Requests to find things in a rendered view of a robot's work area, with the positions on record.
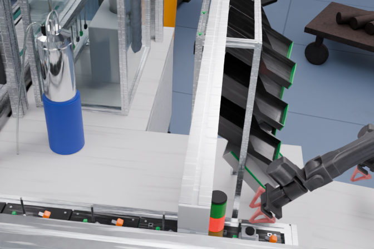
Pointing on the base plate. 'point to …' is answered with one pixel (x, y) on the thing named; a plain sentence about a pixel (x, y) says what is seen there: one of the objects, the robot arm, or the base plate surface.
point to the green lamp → (217, 210)
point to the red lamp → (216, 224)
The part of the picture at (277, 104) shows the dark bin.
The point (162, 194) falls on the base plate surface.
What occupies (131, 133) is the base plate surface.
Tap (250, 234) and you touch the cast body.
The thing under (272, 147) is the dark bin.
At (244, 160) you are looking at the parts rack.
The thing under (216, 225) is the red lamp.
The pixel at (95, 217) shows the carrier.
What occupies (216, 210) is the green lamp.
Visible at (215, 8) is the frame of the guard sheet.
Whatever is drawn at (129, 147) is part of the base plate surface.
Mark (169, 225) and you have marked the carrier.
